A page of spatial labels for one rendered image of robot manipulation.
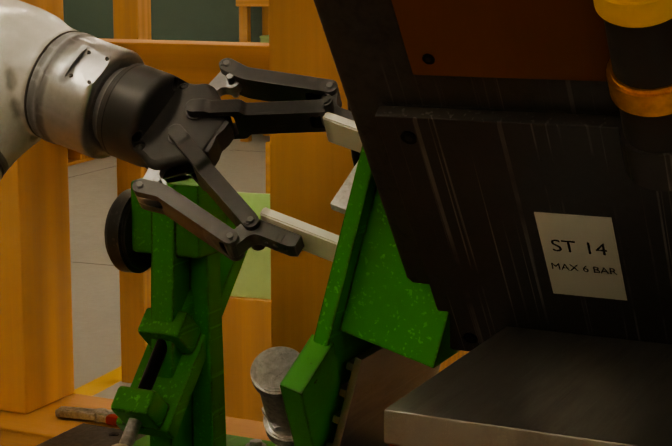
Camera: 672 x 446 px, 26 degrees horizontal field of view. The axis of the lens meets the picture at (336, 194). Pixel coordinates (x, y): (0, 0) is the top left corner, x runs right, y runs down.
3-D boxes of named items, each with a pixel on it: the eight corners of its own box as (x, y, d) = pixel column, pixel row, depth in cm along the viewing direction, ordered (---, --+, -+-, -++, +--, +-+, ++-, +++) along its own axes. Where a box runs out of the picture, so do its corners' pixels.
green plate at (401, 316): (407, 444, 94) (492, 136, 89) (296, 396, 97) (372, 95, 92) (469, 397, 104) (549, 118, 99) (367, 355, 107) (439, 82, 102)
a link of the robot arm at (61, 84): (78, 7, 113) (140, 28, 111) (110, 80, 121) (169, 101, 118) (11, 92, 109) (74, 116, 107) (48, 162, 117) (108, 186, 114)
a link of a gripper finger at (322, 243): (264, 205, 104) (258, 213, 103) (349, 238, 101) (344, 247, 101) (271, 228, 106) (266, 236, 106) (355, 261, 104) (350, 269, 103)
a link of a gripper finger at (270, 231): (241, 211, 105) (219, 243, 103) (301, 234, 103) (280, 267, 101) (245, 222, 106) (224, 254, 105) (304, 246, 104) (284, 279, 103)
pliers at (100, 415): (204, 423, 153) (204, 412, 153) (185, 438, 148) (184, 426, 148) (69, 409, 157) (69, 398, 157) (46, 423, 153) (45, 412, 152)
